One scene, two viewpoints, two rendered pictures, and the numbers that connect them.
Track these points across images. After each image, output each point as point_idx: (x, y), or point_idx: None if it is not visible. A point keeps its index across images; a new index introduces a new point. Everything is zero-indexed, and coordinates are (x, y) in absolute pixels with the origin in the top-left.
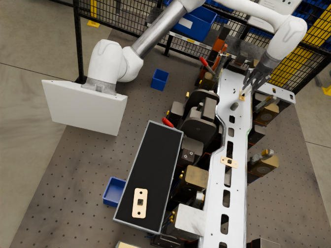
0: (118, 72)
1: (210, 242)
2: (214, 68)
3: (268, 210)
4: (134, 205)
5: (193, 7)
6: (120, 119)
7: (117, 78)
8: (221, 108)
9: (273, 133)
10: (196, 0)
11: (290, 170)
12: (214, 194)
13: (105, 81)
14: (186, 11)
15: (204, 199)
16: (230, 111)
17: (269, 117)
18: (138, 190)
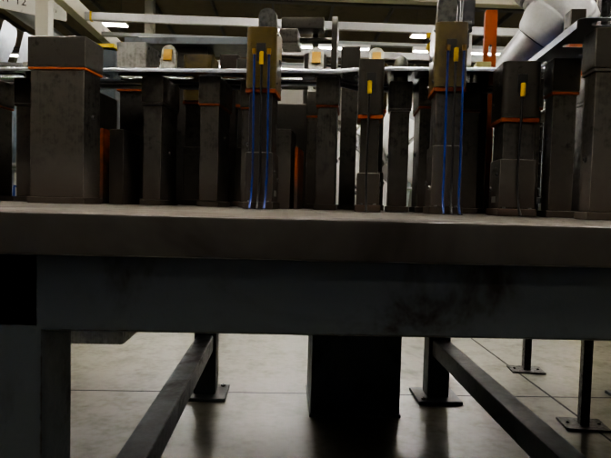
0: (385, 132)
1: (110, 80)
2: None
3: (187, 208)
4: None
5: (534, 24)
6: (336, 186)
7: (383, 144)
8: (386, 84)
9: (579, 220)
10: (534, 6)
11: (395, 216)
12: (185, 81)
13: (356, 134)
14: (527, 36)
15: (175, 84)
16: (387, 79)
17: (433, 55)
18: None
